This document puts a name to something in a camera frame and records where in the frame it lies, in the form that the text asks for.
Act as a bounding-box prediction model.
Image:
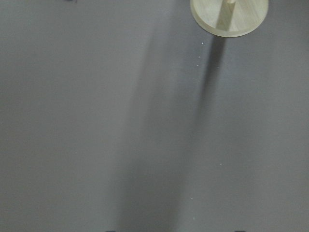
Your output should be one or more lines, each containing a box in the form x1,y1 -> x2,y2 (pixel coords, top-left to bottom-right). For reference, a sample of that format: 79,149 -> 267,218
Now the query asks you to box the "wooden mug tree stand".
190,0 -> 269,38

